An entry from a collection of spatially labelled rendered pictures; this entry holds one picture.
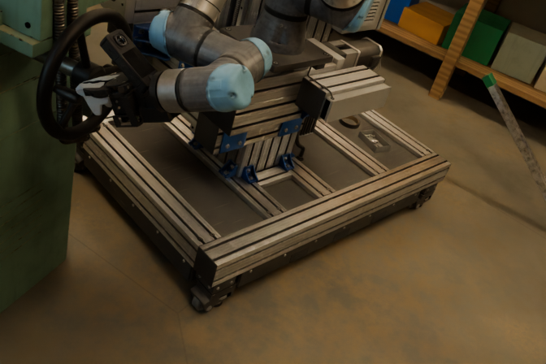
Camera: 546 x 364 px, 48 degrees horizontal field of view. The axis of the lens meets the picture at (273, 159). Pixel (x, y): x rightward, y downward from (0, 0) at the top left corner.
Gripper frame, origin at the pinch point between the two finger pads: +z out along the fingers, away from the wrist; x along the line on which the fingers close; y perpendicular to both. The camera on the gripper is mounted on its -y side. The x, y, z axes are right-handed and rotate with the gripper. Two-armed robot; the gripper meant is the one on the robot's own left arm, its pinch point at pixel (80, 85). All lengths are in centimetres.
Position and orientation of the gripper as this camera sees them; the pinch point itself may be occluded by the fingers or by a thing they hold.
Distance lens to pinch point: 121.7
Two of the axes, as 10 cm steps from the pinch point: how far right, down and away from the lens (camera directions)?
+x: 4.3, -4.8, 7.6
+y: 2.3, 8.8, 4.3
